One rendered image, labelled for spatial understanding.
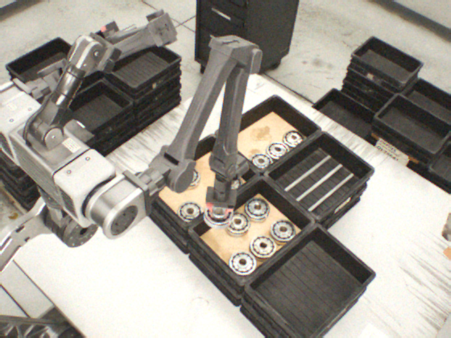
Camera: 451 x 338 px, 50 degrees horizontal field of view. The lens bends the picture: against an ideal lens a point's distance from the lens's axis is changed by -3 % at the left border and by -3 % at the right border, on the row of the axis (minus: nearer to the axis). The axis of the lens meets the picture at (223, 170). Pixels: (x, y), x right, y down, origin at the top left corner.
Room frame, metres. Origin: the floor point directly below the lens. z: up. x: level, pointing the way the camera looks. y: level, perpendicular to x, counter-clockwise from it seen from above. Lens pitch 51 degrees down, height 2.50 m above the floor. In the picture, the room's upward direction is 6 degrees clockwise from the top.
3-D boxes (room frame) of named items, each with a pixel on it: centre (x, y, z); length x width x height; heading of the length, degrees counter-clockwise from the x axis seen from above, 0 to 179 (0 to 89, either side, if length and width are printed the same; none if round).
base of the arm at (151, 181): (0.76, 0.20, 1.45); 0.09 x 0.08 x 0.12; 54
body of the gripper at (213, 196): (0.98, 0.00, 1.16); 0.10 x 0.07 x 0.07; 91
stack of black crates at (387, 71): (2.60, -0.98, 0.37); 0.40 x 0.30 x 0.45; 54
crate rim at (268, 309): (0.81, -0.36, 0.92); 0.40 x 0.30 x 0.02; 138
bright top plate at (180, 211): (1.09, 0.11, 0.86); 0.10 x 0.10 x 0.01
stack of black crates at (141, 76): (2.30, 0.55, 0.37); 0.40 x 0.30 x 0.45; 144
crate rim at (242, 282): (1.02, -0.13, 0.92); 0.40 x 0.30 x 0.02; 138
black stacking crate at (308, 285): (0.81, -0.36, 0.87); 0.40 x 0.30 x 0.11; 138
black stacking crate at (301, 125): (1.51, -0.18, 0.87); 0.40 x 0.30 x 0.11; 138
